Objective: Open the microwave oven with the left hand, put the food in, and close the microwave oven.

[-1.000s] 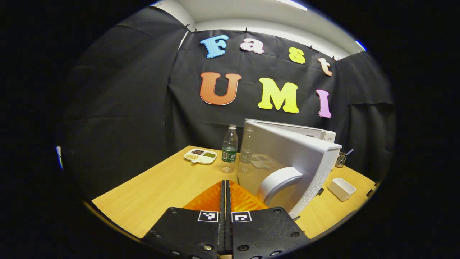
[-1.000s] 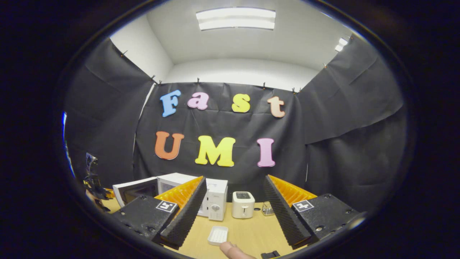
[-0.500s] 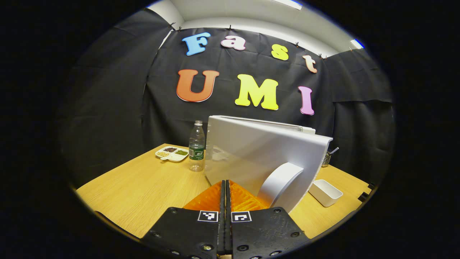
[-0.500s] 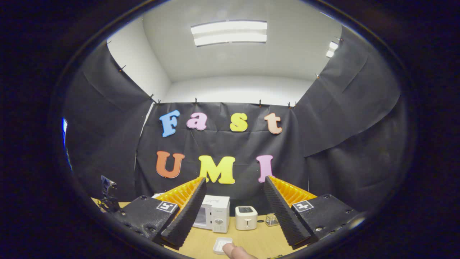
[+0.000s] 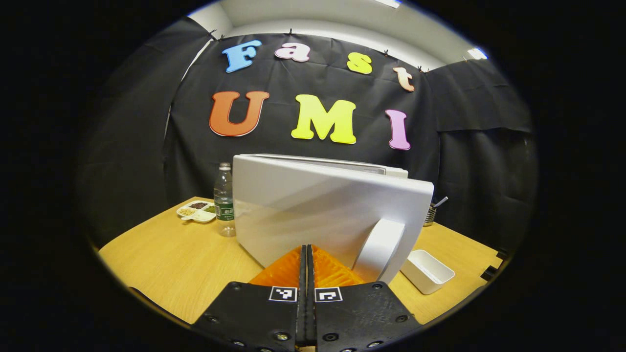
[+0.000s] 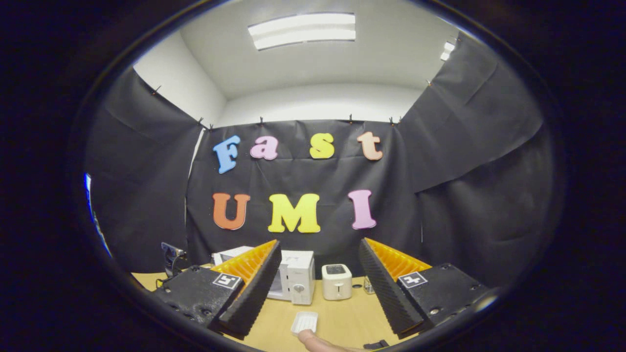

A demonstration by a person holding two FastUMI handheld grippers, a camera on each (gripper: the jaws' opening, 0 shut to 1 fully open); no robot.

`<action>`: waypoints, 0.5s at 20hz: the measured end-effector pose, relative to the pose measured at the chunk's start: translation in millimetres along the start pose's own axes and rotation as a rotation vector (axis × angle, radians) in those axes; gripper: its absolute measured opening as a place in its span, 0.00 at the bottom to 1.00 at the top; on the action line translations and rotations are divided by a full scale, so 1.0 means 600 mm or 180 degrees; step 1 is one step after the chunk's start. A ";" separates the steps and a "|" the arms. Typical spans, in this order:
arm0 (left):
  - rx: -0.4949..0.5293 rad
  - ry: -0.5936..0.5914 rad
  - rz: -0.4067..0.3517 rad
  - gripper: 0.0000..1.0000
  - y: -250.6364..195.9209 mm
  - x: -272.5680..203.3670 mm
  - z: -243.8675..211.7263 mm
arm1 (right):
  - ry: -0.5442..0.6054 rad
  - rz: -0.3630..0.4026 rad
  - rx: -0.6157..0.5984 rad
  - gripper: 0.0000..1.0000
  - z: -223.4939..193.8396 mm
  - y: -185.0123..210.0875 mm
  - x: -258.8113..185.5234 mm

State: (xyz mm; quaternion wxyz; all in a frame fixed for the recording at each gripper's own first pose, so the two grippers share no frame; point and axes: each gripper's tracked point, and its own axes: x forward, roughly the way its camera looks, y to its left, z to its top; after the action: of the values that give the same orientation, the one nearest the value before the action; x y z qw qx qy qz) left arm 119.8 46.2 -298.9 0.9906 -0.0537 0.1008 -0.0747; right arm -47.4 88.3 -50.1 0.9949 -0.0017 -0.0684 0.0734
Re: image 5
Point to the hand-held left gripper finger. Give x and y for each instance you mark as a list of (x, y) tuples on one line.
[(311, 293), (301, 293)]

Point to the white microwave oven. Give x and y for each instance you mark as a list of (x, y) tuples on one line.
[(318, 210)]

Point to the clear bottle green label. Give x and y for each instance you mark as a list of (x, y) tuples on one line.
[(224, 205)]

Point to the white rectangular dish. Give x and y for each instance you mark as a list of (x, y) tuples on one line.
[(430, 274)]

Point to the white divided snack plate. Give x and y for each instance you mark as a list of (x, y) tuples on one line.
[(196, 211)]

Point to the black backdrop cloth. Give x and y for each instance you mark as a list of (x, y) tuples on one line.
[(127, 146)]

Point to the small ceiling light panel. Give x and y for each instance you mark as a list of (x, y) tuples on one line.
[(477, 53)]

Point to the large ceiling light panel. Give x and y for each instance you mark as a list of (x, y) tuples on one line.
[(388, 2)]

